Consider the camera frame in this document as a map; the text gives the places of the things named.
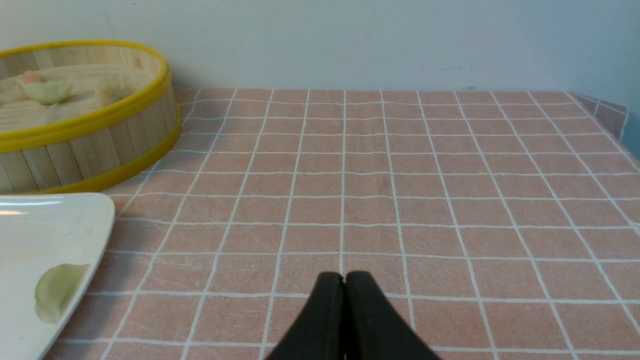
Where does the pink checkered tablecloth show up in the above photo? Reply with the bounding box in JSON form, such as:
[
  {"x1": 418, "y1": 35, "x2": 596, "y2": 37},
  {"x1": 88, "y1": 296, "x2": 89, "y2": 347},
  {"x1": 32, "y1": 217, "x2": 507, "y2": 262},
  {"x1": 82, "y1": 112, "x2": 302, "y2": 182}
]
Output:
[{"x1": 46, "y1": 88, "x2": 639, "y2": 360}]

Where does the bamboo steamer basket yellow rim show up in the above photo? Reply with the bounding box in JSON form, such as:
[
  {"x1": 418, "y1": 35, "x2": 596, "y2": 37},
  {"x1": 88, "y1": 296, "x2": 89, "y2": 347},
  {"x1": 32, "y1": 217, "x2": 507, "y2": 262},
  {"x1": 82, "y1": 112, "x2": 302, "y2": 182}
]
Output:
[{"x1": 1, "y1": 39, "x2": 182, "y2": 195}]

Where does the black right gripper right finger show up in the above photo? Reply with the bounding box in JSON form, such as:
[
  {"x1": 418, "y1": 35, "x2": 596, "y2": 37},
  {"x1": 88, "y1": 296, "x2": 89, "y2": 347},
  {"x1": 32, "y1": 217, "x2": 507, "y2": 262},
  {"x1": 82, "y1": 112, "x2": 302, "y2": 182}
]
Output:
[{"x1": 344, "y1": 271, "x2": 441, "y2": 360}]

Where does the green dumpling in steamer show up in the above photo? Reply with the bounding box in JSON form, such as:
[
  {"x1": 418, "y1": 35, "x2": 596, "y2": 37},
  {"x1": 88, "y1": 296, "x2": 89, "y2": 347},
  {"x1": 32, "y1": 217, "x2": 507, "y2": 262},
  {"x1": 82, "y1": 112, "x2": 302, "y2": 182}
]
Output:
[{"x1": 22, "y1": 80, "x2": 73, "y2": 106}]

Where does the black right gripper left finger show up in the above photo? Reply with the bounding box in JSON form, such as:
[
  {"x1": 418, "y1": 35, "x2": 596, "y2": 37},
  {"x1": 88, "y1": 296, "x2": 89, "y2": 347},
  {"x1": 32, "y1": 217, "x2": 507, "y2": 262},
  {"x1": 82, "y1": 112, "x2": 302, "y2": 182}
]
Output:
[{"x1": 267, "y1": 272, "x2": 345, "y2": 360}]

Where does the green dumpling plate right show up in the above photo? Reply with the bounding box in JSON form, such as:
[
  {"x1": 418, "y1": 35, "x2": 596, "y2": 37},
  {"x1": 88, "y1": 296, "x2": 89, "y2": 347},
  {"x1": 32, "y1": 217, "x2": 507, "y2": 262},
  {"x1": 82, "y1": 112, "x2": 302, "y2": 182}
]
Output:
[{"x1": 34, "y1": 263, "x2": 90, "y2": 324}]

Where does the pink white dumpling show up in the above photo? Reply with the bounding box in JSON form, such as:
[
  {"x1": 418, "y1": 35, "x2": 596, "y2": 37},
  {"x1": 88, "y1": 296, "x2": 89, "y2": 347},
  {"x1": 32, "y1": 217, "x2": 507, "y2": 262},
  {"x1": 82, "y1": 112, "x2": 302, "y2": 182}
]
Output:
[{"x1": 22, "y1": 70, "x2": 42, "y2": 84}]

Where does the white square plate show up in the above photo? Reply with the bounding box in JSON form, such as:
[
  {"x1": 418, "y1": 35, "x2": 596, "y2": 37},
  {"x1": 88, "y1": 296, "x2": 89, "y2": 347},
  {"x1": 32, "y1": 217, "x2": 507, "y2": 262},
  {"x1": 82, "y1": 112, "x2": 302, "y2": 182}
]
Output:
[{"x1": 0, "y1": 193, "x2": 115, "y2": 360}]

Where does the white dumpling steamer right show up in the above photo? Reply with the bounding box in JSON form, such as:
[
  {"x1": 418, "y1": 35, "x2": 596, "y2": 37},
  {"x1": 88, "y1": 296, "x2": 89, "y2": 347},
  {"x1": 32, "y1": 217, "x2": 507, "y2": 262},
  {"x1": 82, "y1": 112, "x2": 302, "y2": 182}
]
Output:
[{"x1": 95, "y1": 76, "x2": 135, "y2": 107}]

